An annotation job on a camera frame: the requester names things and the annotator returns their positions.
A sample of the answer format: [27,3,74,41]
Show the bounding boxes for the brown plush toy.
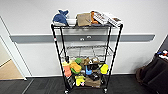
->
[82,57,91,66]

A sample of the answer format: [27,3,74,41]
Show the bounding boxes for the green toy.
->
[74,57,83,65]

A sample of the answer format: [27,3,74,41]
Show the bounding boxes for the orange yellow plush toy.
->
[69,60,82,74]

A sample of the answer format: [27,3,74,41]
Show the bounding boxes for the black bag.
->
[88,63,101,72]

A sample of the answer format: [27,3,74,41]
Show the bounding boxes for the small blue toy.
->
[85,65,94,76]

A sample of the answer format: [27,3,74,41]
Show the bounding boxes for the white bowl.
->
[65,18,78,27]

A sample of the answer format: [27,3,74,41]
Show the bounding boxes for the salmon orange toy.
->
[63,61,73,79]

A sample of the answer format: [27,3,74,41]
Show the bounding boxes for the yellow bag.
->
[99,63,110,75]

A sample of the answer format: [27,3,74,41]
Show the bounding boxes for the orange toy figure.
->
[89,10,99,25]

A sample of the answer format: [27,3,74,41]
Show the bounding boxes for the white box with brown print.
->
[91,10,111,26]

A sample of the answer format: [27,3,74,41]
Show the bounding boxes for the yellow toy with dark print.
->
[74,75,86,87]

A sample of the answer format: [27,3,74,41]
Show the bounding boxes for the blue whale plush toy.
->
[52,9,70,27]

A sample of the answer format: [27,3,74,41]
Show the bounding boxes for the white box with black lettering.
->
[105,13,125,29]

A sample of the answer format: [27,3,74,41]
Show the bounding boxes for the black chair with dark garment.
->
[134,53,168,94]

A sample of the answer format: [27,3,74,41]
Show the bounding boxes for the small red blue objects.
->
[156,49,168,61]

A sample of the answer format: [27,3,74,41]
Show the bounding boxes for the cream white door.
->
[0,39,13,68]

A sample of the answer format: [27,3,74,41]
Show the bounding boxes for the grey wall socket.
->
[85,34,93,40]
[79,36,86,42]

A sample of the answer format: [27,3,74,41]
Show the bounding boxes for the black wire shelf rack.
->
[50,21,124,94]

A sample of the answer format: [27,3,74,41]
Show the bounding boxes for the long grey wall band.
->
[9,32,156,44]

